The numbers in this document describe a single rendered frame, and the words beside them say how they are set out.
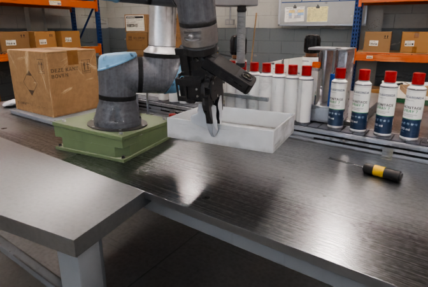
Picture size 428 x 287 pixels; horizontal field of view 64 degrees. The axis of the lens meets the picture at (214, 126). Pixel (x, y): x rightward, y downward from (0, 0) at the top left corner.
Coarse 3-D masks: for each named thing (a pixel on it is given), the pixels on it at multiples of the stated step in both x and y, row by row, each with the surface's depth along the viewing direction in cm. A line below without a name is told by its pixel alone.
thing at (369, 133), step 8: (144, 96) 171; (152, 96) 171; (176, 104) 153; (184, 104) 153; (192, 104) 153; (320, 128) 117; (328, 128) 117; (344, 128) 117; (368, 136) 108; (376, 136) 108; (392, 136) 108; (416, 144) 101; (424, 144) 101
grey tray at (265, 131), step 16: (192, 112) 95; (224, 112) 99; (240, 112) 96; (256, 112) 94; (272, 112) 92; (176, 128) 83; (192, 128) 81; (224, 128) 78; (240, 128) 76; (256, 128) 93; (272, 128) 93; (288, 128) 85; (224, 144) 79; (240, 144) 77; (256, 144) 75; (272, 144) 74
